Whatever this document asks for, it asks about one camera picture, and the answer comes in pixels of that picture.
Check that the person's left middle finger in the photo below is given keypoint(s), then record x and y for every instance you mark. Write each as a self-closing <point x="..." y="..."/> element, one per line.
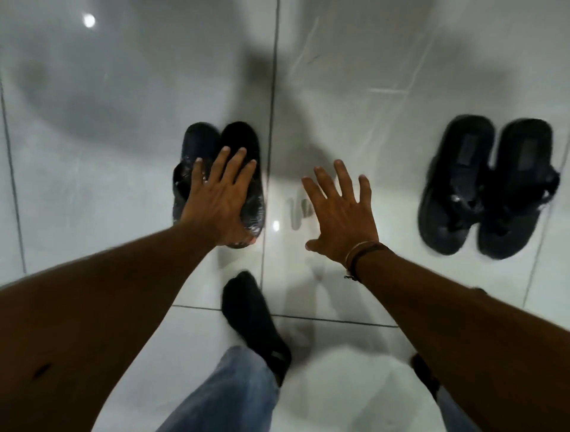
<point x="235" y="164"/>

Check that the person's left little finger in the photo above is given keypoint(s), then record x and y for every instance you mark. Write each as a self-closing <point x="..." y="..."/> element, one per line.
<point x="197" y="172"/>

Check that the person's right middle finger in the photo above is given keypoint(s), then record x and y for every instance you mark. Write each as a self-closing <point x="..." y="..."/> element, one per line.
<point x="326" y="182"/>

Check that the black flip-flop sandal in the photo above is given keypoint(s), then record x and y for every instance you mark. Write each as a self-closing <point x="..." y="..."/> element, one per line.
<point x="456" y="178"/>
<point x="519" y="187"/>

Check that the person's left thumb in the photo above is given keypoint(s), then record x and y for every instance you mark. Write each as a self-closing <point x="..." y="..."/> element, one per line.
<point x="247" y="236"/>

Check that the person's left forearm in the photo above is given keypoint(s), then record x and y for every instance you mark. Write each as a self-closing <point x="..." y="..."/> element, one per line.
<point x="98" y="311"/>

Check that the person's right little finger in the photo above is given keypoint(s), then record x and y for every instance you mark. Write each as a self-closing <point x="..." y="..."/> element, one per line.
<point x="365" y="189"/>

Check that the person's left black sock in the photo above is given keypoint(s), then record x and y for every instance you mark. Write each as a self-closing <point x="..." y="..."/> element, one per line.
<point x="251" y="316"/>

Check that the person's right forearm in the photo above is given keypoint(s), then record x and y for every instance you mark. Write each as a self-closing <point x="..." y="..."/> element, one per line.
<point x="467" y="338"/>

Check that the person's left hand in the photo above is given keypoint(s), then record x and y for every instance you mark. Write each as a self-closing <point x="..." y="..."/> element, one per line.
<point x="216" y="204"/>

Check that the person's right black sock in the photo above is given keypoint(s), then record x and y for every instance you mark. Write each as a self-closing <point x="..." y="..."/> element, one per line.
<point x="423" y="371"/>

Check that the person's black sock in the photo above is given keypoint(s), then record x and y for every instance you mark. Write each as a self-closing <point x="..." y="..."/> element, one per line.
<point x="423" y="371"/>
<point x="251" y="316"/>

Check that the person's right thumb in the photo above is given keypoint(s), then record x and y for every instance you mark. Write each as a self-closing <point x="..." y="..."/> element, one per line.
<point x="313" y="245"/>

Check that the blue jeans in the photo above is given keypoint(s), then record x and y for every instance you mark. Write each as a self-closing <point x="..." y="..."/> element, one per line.
<point x="231" y="396"/>

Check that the plastic-wrapped black flip-flop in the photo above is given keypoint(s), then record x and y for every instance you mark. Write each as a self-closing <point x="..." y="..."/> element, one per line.
<point x="198" y="141"/>
<point x="244" y="139"/>

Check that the person's right hand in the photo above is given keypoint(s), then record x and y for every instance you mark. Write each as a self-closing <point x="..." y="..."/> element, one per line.
<point x="343" y="222"/>

